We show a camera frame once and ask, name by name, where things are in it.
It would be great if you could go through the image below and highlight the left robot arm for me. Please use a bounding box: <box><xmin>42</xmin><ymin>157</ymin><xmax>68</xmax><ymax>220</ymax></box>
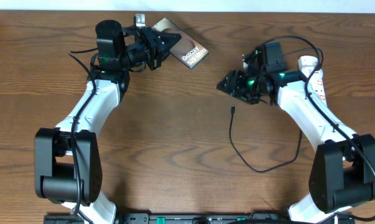
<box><xmin>34</xmin><ymin>14</ymin><xmax>182</xmax><ymax>223</ymax></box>

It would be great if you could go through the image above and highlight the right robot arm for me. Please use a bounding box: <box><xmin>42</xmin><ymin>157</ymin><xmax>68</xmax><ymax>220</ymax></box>
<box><xmin>216</xmin><ymin>70</ymin><xmax>375</xmax><ymax>223</ymax></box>

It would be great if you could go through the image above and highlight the white power strip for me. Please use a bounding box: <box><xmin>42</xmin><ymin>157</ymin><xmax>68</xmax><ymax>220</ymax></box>
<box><xmin>298</xmin><ymin>55</ymin><xmax>327</xmax><ymax>106</ymax></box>

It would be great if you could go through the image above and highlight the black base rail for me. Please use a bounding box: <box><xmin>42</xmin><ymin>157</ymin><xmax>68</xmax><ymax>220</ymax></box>
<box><xmin>43</xmin><ymin>212</ymin><xmax>356</xmax><ymax>224</ymax></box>

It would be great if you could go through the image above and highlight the black USB charger cable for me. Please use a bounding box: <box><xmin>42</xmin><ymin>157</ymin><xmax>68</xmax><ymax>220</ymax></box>
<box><xmin>229</xmin><ymin>47</ymin><xmax>324</xmax><ymax>174</ymax></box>

